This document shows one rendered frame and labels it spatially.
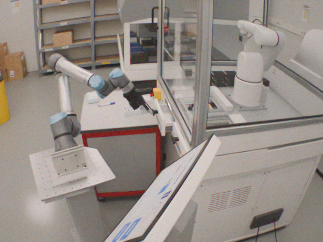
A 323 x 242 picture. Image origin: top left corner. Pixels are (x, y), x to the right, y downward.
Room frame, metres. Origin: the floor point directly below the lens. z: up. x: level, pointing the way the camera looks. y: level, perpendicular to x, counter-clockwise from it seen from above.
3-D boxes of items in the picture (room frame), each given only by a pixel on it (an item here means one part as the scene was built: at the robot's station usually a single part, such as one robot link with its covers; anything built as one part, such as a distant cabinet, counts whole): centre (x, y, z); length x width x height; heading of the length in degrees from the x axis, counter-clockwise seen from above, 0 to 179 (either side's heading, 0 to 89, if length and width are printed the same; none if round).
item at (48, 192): (1.15, 0.54, 0.70); 0.45 x 0.44 x 0.12; 121
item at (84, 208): (1.16, 0.52, 0.38); 0.30 x 0.30 x 0.76; 31
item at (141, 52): (3.29, -0.06, 1.13); 1.78 x 1.14 x 0.45; 11
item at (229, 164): (1.60, -0.52, 0.87); 1.02 x 0.95 x 0.14; 11
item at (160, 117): (1.54, 0.01, 0.87); 0.29 x 0.02 x 0.11; 11
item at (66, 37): (5.12, 2.01, 0.72); 0.41 x 0.32 x 0.28; 101
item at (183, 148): (1.24, -0.10, 0.87); 0.29 x 0.02 x 0.11; 11
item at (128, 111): (1.79, 0.21, 0.78); 0.12 x 0.08 x 0.04; 111
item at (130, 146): (1.90, 0.33, 0.38); 0.62 x 0.58 x 0.76; 11
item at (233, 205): (1.59, -0.52, 0.40); 1.03 x 0.95 x 0.80; 11
